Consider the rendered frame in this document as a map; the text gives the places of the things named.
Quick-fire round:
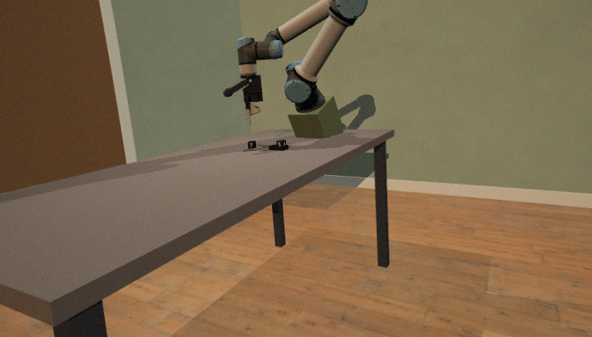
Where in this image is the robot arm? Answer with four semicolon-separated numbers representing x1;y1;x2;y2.
237;0;368;113

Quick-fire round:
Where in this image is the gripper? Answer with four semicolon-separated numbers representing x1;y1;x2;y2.
240;75;263;124

